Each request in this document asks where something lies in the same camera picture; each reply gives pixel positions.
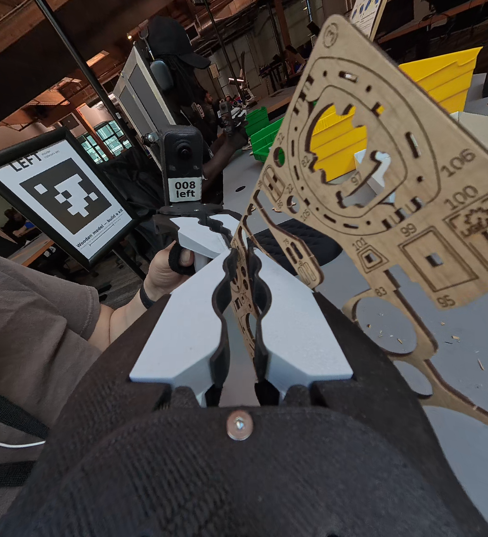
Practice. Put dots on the black tripod pole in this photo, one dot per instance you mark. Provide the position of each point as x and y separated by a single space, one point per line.
76 54

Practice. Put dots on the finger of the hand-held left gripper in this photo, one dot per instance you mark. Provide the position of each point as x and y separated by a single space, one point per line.
193 237
229 220

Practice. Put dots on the person's left forearm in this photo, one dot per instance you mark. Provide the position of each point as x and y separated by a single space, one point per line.
122 323

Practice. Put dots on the nested yellow plastic bins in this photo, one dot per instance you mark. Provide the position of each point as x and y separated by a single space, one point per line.
437 79

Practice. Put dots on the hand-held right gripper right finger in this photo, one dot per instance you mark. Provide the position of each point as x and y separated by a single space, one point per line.
302 335

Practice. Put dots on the black wristband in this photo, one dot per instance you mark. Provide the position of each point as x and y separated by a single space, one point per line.
145 298

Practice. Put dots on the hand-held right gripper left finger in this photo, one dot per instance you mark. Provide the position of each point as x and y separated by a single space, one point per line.
181 335

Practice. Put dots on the laser-cut plywood parts sheet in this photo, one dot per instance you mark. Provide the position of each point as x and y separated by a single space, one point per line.
437 126

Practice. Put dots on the person's left hand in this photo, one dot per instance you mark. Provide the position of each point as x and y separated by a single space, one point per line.
158 277

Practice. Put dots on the white cardboard box tray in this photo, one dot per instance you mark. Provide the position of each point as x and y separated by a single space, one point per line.
478 130

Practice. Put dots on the green plastic bin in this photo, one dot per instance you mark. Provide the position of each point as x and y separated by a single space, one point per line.
269 142
256 121

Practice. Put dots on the instruction poster board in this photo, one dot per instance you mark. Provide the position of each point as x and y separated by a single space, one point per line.
367 16

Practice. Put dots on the black padded wrist rest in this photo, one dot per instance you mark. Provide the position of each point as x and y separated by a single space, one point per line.
330 247

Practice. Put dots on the grey partition panel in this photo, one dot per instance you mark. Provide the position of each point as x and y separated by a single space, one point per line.
143 100

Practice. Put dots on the framed marker sign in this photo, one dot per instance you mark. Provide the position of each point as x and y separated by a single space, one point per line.
59 197

